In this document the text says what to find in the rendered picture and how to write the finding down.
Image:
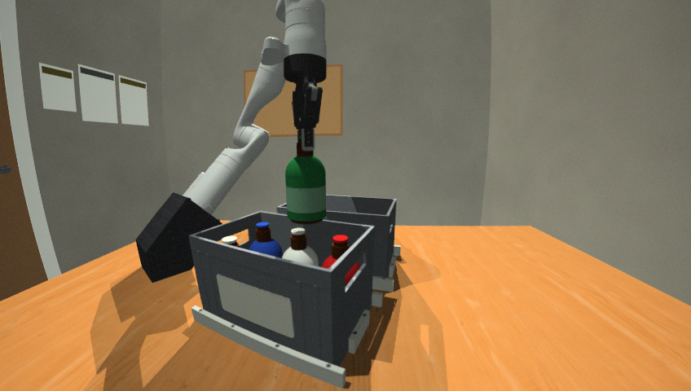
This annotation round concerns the white bottle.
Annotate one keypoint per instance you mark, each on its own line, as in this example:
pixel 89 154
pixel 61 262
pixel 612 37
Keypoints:
pixel 231 240
pixel 299 251

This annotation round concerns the dark grey plastic crate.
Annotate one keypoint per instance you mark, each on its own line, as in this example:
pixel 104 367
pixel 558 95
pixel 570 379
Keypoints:
pixel 306 308
pixel 369 211

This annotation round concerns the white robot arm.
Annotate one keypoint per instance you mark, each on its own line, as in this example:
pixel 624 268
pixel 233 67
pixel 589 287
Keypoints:
pixel 304 34

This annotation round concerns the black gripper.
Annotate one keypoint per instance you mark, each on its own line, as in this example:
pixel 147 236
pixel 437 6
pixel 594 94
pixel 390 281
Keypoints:
pixel 303 69

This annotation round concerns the red bottle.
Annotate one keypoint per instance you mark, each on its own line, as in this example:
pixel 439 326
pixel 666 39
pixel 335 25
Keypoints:
pixel 339 247

